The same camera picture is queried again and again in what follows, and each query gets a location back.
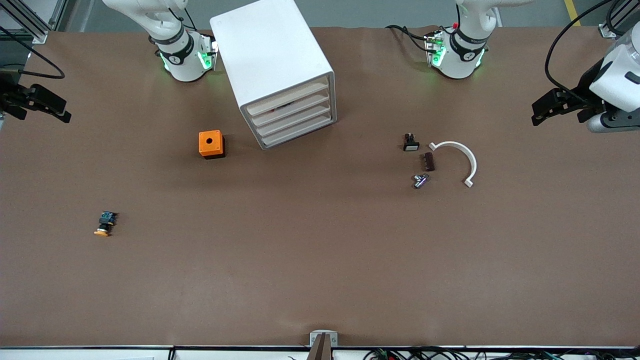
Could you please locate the orange capped push button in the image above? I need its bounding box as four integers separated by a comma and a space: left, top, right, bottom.
93, 211, 120, 237

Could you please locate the orange button box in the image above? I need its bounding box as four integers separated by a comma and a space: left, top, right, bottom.
198, 130, 226, 160

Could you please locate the white curved plastic clip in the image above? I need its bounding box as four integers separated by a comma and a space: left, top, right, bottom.
428, 141, 478, 188

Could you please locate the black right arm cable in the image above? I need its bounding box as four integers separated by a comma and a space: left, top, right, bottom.
0, 27, 66, 80

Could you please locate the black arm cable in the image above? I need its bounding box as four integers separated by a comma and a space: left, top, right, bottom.
0, 27, 66, 80
545, 0, 621, 98

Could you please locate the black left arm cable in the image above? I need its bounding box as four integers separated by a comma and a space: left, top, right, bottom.
545, 0, 621, 98

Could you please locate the aluminium frame profile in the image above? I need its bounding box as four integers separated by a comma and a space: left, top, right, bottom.
598, 0, 640, 39
0, 0, 69, 44

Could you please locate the black base cable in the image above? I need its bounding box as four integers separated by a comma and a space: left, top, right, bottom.
385, 24, 437, 54

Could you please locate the grey metal bracket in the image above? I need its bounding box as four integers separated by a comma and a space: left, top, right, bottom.
309, 330, 339, 360

